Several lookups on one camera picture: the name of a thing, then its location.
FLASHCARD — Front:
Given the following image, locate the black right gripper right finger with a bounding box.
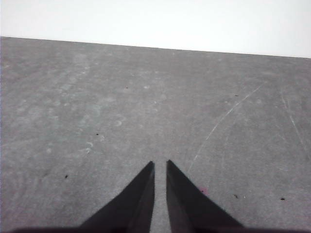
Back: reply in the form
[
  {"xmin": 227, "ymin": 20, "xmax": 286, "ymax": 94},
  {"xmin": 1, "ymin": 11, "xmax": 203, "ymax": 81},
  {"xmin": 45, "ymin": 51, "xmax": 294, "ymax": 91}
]
[{"xmin": 166, "ymin": 159, "xmax": 246, "ymax": 233}]

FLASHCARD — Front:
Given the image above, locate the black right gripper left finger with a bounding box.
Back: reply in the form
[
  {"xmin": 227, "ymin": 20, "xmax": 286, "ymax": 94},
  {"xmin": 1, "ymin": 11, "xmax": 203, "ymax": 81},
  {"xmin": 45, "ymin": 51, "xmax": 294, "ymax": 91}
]
[{"xmin": 75, "ymin": 161, "xmax": 156, "ymax": 233}]

